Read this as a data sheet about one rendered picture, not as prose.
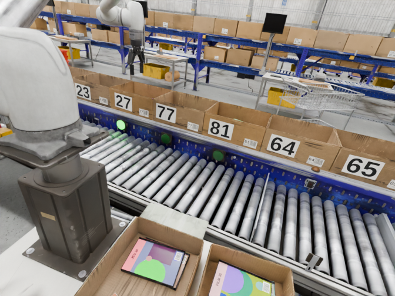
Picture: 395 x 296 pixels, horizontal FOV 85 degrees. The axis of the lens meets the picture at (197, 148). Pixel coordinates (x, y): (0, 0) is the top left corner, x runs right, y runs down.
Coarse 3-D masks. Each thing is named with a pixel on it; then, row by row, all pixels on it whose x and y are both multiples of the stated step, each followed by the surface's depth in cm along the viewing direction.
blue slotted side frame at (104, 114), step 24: (96, 120) 177; (168, 144) 157; (192, 144) 148; (216, 144) 137; (240, 168) 140; (264, 168) 133; (288, 168) 124; (288, 192) 130; (312, 192) 127; (336, 192) 122; (360, 192) 113
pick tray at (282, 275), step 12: (216, 252) 79; (228, 252) 77; (240, 252) 75; (216, 264) 80; (240, 264) 78; (252, 264) 76; (264, 264) 75; (276, 264) 73; (204, 276) 75; (264, 276) 77; (276, 276) 76; (288, 276) 73; (204, 288) 72; (276, 288) 75; (288, 288) 70
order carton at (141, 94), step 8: (112, 88) 160; (120, 88) 172; (128, 88) 181; (136, 88) 186; (144, 88) 183; (152, 88) 180; (160, 88) 176; (112, 96) 163; (136, 96) 154; (144, 96) 151; (152, 96) 183; (112, 104) 166; (136, 104) 157; (144, 104) 154; (152, 104) 151; (128, 112) 163; (136, 112) 160; (152, 112) 154
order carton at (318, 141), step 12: (276, 120) 150; (288, 120) 146; (300, 120) 143; (276, 132) 124; (288, 132) 150; (300, 132) 146; (312, 132) 143; (324, 132) 140; (264, 144) 130; (300, 144) 121; (312, 144) 119; (324, 144) 116; (336, 144) 121; (276, 156) 130; (288, 156) 127; (300, 156) 124; (324, 156) 119; (324, 168) 122
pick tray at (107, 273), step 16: (144, 224) 85; (160, 224) 82; (128, 240) 82; (160, 240) 86; (176, 240) 83; (192, 240) 80; (112, 256) 73; (192, 256) 82; (96, 272) 66; (112, 272) 74; (192, 272) 68; (80, 288) 60; (96, 288) 68; (112, 288) 69; (128, 288) 70; (144, 288) 71; (160, 288) 71; (176, 288) 71
